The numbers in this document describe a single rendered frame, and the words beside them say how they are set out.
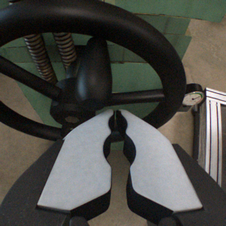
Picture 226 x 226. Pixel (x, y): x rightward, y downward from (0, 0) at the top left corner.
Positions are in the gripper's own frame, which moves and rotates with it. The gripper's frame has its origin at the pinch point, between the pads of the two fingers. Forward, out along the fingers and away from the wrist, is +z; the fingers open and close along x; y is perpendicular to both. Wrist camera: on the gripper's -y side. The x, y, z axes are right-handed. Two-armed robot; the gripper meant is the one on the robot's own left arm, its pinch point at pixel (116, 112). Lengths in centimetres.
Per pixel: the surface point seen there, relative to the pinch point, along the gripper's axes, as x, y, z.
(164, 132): 37, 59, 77
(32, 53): -11.3, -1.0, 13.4
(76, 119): -4.4, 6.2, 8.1
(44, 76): -10.8, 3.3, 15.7
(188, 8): 13.0, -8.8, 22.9
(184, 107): 23.4, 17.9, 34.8
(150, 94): 4.7, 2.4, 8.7
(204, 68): 80, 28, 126
